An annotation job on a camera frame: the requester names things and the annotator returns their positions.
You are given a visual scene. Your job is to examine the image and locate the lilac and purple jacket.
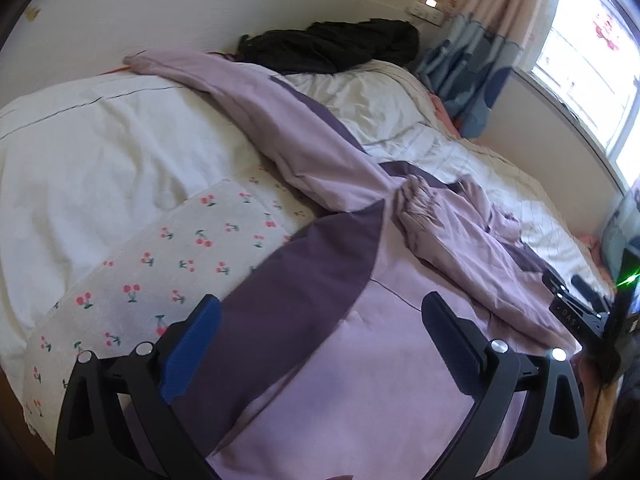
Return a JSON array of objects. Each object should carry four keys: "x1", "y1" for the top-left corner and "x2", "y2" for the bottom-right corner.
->
[{"x1": 127, "y1": 50, "x2": 576, "y2": 479}]

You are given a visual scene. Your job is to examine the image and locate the white cherry print bed quilt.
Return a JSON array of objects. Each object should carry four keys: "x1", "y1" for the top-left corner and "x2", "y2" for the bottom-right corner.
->
[{"x1": 1, "y1": 61, "x2": 608, "y2": 444}]

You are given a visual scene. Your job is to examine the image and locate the window with bright light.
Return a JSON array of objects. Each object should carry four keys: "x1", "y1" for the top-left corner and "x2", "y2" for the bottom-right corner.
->
[{"x1": 529, "y1": 0, "x2": 639, "y2": 186}]

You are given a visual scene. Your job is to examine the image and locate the pink and blue curtain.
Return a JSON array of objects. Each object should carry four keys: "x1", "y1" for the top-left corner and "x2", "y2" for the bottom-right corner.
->
[{"x1": 413, "y1": 0, "x2": 559, "y2": 139}]

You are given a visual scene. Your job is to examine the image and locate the black garment pile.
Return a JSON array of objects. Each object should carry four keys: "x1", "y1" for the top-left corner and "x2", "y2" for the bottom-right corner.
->
[{"x1": 234, "y1": 18, "x2": 420, "y2": 75}]

